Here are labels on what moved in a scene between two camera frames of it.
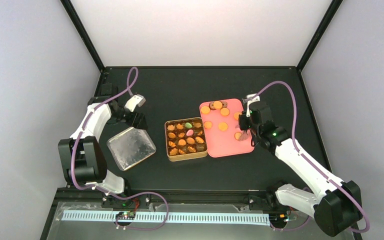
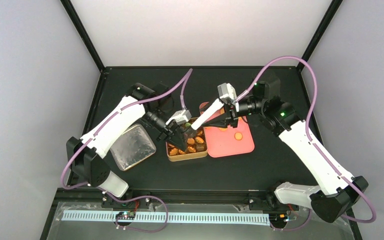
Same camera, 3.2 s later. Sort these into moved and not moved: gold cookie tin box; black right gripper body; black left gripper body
Moved: black left gripper body; black right gripper body
Not moved: gold cookie tin box
